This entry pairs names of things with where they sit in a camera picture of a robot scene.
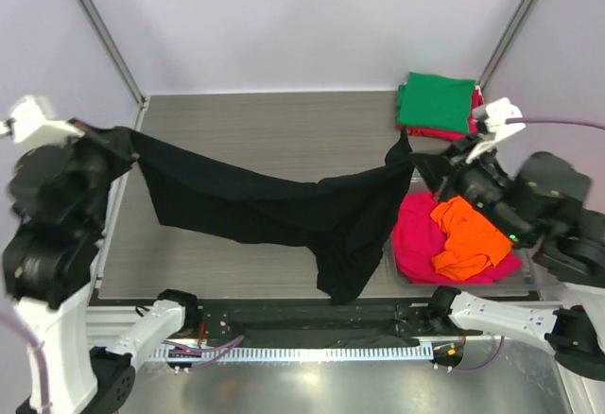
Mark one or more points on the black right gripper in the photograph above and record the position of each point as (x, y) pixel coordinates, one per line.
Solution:
(453, 171)

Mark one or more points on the white slotted cable duct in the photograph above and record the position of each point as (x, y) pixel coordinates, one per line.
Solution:
(422, 352)

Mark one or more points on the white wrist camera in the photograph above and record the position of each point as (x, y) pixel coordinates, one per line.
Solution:
(495, 122)
(32, 123)

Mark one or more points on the black t shirt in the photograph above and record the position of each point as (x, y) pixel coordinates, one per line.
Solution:
(345, 221)

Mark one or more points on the aluminium front rail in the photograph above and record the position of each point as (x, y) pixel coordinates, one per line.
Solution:
(110, 321)

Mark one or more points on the orange crumpled t shirt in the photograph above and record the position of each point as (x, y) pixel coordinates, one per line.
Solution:
(472, 243)

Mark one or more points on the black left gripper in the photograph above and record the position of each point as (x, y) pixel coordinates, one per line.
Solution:
(78, 144)

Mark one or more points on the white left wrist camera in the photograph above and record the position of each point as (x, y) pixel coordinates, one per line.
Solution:
(32, 123)

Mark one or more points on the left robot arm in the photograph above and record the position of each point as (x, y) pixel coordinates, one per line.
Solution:
(61, 192)

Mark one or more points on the aluminium frame post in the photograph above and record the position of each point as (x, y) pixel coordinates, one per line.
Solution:
(99, 27)
(510, 33)

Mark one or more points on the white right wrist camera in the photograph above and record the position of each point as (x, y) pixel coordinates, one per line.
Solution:
(495, 122)

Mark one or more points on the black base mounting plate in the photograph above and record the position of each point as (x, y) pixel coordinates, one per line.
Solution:
(320, 324)

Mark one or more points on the left aluminium frame post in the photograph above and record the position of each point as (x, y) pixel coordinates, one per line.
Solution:
(99, 27)

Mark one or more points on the pink folded t shirt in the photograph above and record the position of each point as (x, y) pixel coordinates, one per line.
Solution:
(471, 124)

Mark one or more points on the pink crumpled t shirt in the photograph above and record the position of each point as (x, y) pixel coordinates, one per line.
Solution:
(416, 239)

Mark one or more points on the clear plastic bin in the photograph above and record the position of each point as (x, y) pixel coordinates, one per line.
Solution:
(529, 272)

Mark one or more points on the right aluminium frame post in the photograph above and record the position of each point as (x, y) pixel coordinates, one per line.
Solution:
(510, 33)

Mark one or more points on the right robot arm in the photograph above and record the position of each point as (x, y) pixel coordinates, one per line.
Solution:
(542, 213)

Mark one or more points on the green folded t shirt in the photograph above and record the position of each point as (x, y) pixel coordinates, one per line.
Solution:
(435, 102)

